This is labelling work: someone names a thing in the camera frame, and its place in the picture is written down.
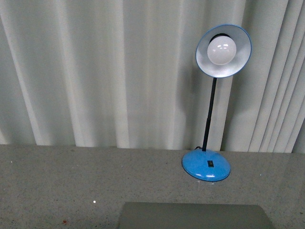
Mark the white curtain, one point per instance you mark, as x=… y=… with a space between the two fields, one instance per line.
x=122 y=73

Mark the blue desk lamp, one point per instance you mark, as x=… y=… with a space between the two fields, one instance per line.
x=223 y=51

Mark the grey laptop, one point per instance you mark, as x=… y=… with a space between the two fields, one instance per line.
x=144 y=215

